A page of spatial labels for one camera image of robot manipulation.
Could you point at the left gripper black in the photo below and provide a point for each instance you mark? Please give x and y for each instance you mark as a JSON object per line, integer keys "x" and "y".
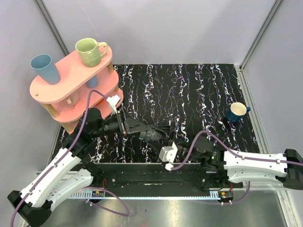
{"x": 120, "y": 124}

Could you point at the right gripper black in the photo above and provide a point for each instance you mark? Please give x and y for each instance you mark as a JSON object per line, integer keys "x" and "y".
{"x": 165, "y": 129}

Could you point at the clear elbow pipe fitting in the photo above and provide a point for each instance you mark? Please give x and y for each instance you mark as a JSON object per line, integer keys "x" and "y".
{"x": 156, "y": 134}

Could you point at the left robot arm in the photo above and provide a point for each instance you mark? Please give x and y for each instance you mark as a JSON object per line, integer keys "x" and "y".
{"x": 71, "y": 170}

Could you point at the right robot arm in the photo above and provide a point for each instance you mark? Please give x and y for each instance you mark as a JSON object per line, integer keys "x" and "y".
{"x": 227, "y": 165}

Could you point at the black marble pattern mat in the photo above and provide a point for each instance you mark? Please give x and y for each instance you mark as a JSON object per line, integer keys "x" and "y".
{"x": 190, "y": 98}

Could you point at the small blue cup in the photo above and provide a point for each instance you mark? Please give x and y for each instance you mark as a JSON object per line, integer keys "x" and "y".
{"x": 93, "y": 82}

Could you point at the pink three-tier wooden shelf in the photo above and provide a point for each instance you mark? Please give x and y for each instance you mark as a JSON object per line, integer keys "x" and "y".
{"x": 74, "y": 76}

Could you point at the pale pink mug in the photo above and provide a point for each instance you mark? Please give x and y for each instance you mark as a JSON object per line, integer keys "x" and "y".
{"x": 73, "y": 98}

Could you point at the dark blue mug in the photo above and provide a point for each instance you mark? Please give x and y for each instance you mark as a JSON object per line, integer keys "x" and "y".
{"x": 236, "y": 112}

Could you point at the green ceramic mug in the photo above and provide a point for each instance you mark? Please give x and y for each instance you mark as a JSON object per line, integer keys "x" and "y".
{"x": 90, "y": 51}

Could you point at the light blue plastic cup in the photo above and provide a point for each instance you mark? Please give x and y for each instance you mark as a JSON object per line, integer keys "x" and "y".
{"x": 44, "y": 66}

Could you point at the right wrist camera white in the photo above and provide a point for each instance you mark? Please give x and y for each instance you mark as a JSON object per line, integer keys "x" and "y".
{"x": 167, "y": 155}

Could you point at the white slotted cable duct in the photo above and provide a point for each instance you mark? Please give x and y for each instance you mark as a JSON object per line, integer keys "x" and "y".
{"x": 89, "y": 194}

